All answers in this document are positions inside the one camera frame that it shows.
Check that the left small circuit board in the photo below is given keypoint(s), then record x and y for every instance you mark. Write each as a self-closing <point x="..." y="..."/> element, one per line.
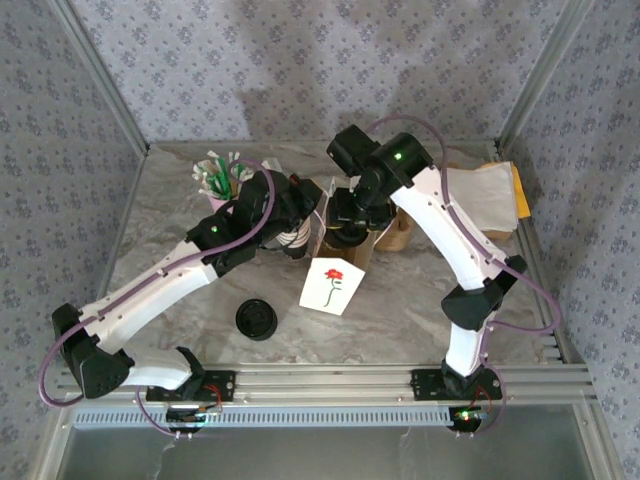
<point x="192" y="415"/>

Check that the right small circuit board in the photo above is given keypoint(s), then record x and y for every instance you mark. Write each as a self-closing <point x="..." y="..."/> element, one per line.
<point x="467" y="415"/>

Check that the black mounting plate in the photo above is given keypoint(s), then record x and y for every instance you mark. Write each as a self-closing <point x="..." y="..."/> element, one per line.
<point x="422" y="385"/>
<point x="225" y="385"/>

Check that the white floral paper bag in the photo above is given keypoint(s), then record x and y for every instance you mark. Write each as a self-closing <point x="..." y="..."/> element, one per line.
<point x="330" y="290"/>

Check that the stack of white napkins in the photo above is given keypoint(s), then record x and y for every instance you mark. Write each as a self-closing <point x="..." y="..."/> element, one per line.
<point x="495" y="234"/>

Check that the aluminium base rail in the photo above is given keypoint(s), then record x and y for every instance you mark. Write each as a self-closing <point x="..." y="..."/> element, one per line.
<point x="325" y="385"/>

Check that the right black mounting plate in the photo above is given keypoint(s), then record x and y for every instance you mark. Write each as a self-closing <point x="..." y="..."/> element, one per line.
<point x="422" y="385"/>

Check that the white paper napkin stack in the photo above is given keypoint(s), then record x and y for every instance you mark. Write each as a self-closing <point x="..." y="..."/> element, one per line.
<point x="485" y="200"/>

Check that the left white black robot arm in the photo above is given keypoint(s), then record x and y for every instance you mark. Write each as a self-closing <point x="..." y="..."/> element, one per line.
<point x="150" y="295"/>

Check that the stack of black lids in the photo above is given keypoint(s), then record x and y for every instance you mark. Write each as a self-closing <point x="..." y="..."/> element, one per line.
<point x="256" y="320"/>

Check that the stack of paper cups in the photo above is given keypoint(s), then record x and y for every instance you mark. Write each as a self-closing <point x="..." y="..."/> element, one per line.
<point x="295" y="242"/>

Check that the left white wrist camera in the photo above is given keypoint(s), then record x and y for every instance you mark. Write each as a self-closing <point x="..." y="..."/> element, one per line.
<point x="272" y="165"/>

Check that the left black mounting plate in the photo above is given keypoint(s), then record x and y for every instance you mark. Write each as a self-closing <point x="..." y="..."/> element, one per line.
<point x="225" y="385"/>

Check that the small circuit board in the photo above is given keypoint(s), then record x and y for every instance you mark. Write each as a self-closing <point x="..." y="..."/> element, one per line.
<point x="467" y="415"/>
<point x="192" y="415"/>

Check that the aluminium corner post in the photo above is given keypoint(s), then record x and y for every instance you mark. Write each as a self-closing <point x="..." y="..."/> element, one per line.
<point x="102" y="75"/>
<point x="541" y="75"/>

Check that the paper wrapped drinking straw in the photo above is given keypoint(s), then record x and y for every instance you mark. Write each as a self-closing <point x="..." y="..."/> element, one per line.
<point x="212" y="153"/>
<point x="196" y="173"/>
<point x="245" y="172"/>
<point x="234" y="155"/>
<point x="202" y="190"/>

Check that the grey metal panel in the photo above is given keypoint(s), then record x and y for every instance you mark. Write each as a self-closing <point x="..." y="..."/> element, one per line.
<point x="325" y="455"/>

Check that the green paper drinking straw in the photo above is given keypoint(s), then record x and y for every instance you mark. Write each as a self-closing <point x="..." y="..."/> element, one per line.
<point x="220" y="177"/>

